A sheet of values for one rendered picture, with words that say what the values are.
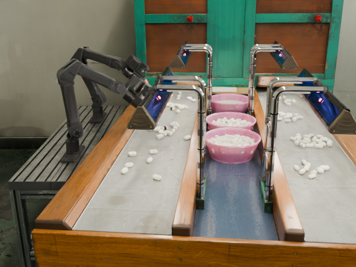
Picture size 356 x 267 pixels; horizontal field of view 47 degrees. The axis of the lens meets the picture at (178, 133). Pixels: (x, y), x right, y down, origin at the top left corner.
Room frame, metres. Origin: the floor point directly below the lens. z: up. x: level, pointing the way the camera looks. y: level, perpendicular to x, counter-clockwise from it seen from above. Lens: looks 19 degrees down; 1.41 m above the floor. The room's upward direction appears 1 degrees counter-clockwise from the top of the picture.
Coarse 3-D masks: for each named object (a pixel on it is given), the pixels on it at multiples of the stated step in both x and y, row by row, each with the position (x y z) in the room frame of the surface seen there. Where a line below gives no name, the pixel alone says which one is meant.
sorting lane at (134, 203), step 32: (192, 96) 2.70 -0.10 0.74; (192, 128) 2.02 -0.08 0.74; (128, 160) 1.60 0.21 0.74; (160, 160) 1.60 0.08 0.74; (96, 192) 1.31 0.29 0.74; (128, 192) 1.31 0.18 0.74; (160, 192) 1.30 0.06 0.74; (96, 224) 1.10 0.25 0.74; (128, 224) 1.09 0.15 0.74; (160, 224) 1.09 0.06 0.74
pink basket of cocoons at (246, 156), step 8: (224, 128) 1.93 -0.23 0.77; (232, 128) 1.93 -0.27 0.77; (240, 128) 1.92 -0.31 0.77; (208, 136) 1.87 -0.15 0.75; (248, 136) 1.88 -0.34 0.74; (256, 136) 1.83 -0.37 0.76; (208, 144) 1.75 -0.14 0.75; (216, 144) 1.70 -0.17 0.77; (256, 144) 1.73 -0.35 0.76; (216, 152) 1.72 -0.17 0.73; (232, 152) 1.68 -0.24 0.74; (240, 152) 1.68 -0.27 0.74; (248, 152) 1.70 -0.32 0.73; (216, 160) 1.73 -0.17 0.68; (224, 160) 1.71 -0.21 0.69; (232, 160) 1.70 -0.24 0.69; (240, 160) 1.70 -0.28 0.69; (248, 160) 1.73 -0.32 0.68
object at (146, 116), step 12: (168, 72) 1.65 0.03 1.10; (156, 84) 1.38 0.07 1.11; (168, 84) 1.54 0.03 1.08; (156, 96) 1.29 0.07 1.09; (168, 96) 1.43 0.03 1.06; (144, 108) 1.11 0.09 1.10; (156, 108) 1.22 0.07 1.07; (132, 120) 1.11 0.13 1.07; (144, 120) 1.11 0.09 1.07; (156, 120) 1.14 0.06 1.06
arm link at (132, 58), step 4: (132, 56) 2.37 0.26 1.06; (128, 60) 2.38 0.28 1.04; (132, 60) 2.36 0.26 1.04; (136, 60) 2.36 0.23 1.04; (116, 64) 2.37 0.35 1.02; (124, 64) 2.38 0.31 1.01; (128, 64) 2.37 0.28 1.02; (132, 64) 2.36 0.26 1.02; (136, 64) 2.36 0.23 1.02; (116, 68) 2.37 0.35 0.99; (120, 68) 2.37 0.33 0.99; (132, 68) 2.36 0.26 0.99
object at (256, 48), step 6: (252, 48) 2.40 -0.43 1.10; (258, 48) 2.25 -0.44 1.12; (264, 48) 2.24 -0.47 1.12; (270, 48) 2.24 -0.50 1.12; (276, 48) 2.23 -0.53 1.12; (282, 48) 2.23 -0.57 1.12; (252, 54) 2.25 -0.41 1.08; (252, 60) 2.25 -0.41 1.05; (252, 66) 2.25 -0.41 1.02; (252, 72) 2.25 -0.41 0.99; (252, 78) 2.25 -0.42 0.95; (252, 84) 2.24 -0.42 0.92; (252, 90) 2.24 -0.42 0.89; (252, 96) 2.24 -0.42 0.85; (252, 102) 2.25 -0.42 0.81; (252, 108) 2.25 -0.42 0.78; (252, 114) 2.25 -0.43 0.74
